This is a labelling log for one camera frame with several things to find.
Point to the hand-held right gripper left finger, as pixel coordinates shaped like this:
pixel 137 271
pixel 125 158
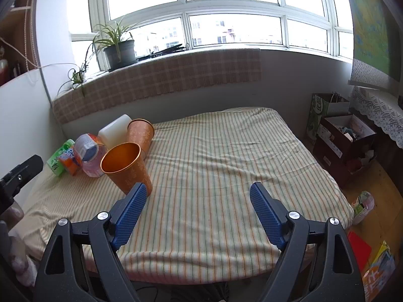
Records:
pixel 130 217

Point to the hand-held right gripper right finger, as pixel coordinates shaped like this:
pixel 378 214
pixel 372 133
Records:
pixel 267 217

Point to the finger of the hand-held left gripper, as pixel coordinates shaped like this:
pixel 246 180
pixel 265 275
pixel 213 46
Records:
pixel 22 170

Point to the orange patterned metal cup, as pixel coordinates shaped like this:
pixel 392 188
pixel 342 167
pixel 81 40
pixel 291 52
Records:
pixel 141 136
pixel 126 173

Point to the green tissue packet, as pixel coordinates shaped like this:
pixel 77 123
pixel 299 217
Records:
pixel 54 164

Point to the orange drink carton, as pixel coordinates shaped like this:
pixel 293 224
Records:
pixel 71 164

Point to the pink drink bottle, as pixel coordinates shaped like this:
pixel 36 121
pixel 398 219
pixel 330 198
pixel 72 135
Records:
pixel 91 164

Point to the striped bed sheet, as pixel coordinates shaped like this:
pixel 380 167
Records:
pixel 207 176

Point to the white plastic jar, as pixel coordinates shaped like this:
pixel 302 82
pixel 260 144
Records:
pixel 112 132

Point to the brown cardboard box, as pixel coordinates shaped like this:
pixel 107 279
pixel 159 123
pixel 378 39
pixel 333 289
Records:
pixel 333 151

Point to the small plastic snack bag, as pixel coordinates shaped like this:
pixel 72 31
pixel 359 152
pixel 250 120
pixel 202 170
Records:
pixel 362 207

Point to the red flat packet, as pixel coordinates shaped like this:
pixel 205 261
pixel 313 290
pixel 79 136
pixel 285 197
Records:
pixel 359 248

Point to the small hanging plant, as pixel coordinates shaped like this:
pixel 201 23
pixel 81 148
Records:
pixel 76 78

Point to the green paper bag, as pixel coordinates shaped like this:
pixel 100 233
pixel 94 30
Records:
pixel 314 116

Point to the orange yellow snack bag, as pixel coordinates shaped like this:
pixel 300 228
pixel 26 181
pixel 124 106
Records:
pixel 377 273

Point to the dark wooden cabinet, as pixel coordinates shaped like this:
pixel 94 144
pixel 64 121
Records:
pixel 388 159

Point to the wooden shelf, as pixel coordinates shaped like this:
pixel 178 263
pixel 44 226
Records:
pixel 12 31

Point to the plaid windowsill cloth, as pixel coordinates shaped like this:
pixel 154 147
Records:
pixel 173 75

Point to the potted spider plant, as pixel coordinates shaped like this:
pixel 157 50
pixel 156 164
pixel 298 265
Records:
pixel 121 53

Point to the white lace cloth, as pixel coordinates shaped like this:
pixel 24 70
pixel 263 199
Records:
pixel 381 110

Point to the black flat device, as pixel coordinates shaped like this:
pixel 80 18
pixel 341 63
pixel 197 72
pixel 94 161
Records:
pixel 163 52

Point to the white framed window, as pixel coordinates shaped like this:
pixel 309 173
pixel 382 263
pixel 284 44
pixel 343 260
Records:
pixel 185 16

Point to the wall poster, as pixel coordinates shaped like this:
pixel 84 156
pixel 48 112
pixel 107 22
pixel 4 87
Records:
pixel 368 31

